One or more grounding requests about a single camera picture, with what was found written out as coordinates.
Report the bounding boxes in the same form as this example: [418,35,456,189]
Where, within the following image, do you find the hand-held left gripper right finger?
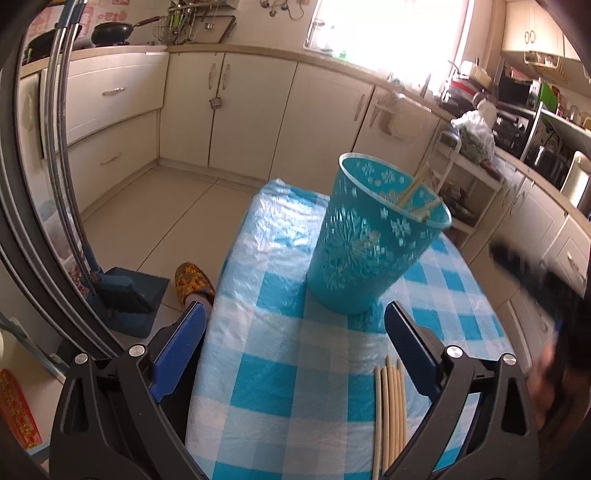
[383,301,540,480]

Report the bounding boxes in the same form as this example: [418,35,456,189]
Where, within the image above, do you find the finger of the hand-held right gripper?
[489,244,559,302]

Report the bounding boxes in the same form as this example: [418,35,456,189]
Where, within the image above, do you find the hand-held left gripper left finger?
[48,302,208,480]

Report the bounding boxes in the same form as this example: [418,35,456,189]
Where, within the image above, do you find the bundle of wooden chopsticks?
[372,355,409,480]

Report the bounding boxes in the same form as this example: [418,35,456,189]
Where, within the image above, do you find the wooden chopstick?
[396,164,428,207]
[413,198,444,221]
[402,165,432,208]

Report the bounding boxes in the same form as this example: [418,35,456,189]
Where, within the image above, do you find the teal perforated plastic basket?
[306,152,453,315]

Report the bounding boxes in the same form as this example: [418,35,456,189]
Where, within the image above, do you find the person's right hand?
[529,344,558,428]

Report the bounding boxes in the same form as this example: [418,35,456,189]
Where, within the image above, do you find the cream side drawer cabinets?
[462,157,591,352]

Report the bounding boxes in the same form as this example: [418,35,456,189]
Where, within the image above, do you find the blue dustpan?
[88,265,171,337]

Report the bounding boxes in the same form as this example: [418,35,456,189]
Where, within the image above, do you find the orange patterned slipper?
[174,262,216,308]

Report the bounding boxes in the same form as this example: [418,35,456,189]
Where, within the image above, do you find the blue checked plastic tablecloth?
[185,178,515,480]

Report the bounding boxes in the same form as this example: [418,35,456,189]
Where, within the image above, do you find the white trolley cart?
[431,129,506,236]

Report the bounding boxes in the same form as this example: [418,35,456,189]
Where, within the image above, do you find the white electric water boiler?
[560,150,591,208]

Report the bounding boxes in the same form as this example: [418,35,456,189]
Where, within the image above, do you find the black stock pot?
[526,145,571,185]

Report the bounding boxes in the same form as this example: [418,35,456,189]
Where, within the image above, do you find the black toaster oven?
[494,104,539,158]

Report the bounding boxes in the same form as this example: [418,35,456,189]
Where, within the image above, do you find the plastic bag of greens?
[450,110,497,162]

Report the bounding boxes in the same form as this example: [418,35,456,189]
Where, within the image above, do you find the white counter shelf rack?
[522,102,591,185]

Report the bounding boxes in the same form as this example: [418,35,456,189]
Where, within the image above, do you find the white thermos jug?
[475,99,499,125]

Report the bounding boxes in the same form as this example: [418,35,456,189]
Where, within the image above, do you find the red patterned paper packet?
[0,368,42,450]

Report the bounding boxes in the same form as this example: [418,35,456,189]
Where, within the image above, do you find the green plastic board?
[538,82,559,112]

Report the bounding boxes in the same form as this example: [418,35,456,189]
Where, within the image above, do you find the black microwave oven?
[499,67,541,109]

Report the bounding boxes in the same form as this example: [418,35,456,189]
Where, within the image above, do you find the red and black cooker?
[441,76,485,114]

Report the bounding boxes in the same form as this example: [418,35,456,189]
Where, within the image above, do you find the white towel holder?
[369,90,402,139]

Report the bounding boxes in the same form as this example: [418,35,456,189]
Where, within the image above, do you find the white pot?
[459,59,492,81]

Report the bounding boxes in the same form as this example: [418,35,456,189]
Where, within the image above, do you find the cream stove drawer cabinet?
[18,48,171,213]

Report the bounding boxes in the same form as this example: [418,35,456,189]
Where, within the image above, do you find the cream base kitchen cabinets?
[159,48,444,185]

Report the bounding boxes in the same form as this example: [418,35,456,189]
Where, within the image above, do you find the kitchen window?
[302,0,476,100]

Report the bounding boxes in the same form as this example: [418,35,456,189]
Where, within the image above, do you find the black wok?
[90,16,162,47]

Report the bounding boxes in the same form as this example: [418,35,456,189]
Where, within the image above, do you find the dark hanging tray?
[203,15,237,42]

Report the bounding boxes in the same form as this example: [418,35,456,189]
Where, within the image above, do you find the black frying pan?
[23,30,70,63]

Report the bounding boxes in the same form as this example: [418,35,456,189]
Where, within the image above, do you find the hanging wire basket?
[524,50,571,72]

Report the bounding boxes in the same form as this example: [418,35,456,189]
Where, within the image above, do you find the cream wall cabinet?
[501,0,583,61]

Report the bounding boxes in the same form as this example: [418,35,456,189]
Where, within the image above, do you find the wall utensil rack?
[152,0,218,44]

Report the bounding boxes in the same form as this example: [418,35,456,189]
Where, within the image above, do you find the red paper wall decoration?
[95,0,134,21]

